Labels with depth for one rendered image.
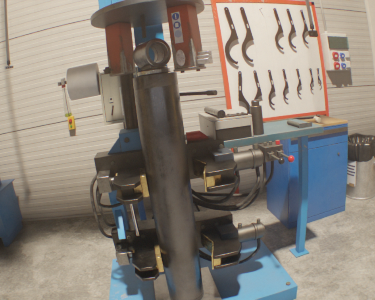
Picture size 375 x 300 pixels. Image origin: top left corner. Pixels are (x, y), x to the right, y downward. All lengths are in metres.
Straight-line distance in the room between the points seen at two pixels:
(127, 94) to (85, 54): 1.82
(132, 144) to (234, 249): 0.80
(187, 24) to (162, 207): 0.88
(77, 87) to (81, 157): 1.46
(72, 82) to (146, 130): 1.04
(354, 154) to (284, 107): 1.17
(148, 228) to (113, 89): 1.04
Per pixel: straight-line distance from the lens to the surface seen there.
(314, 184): 2.92
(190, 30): 1.39
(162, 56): 1.56
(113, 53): 1.62
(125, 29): 1.64
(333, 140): 2.94
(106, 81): 2.34
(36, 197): 3.97
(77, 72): 2.38
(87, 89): 2.36
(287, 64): 3.94
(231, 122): 1.79
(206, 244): 1.89
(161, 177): 1.50
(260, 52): 3.79
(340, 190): 3.16
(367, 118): 4.87
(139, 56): 1.50
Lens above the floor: 1.43
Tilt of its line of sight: 12 degrees down
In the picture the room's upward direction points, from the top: 7 degrees counter-clockwise
